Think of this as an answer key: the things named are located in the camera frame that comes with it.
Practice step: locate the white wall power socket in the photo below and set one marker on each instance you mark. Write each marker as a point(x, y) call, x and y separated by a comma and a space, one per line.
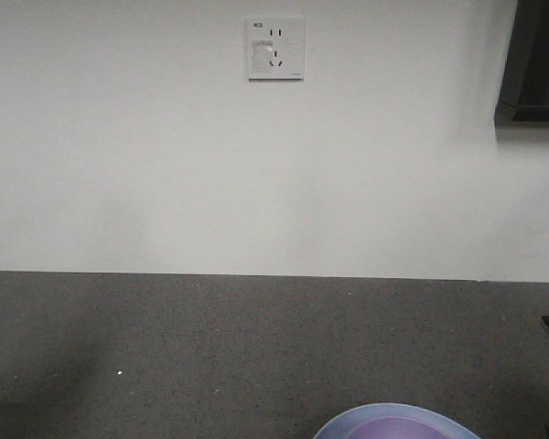
point(275, 48)

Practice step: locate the blue plastic plate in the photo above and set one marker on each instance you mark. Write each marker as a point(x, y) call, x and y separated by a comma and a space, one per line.
point(342, 424)

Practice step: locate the purple plastic bowl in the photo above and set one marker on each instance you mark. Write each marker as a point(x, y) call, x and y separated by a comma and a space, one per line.
point(395, 428)

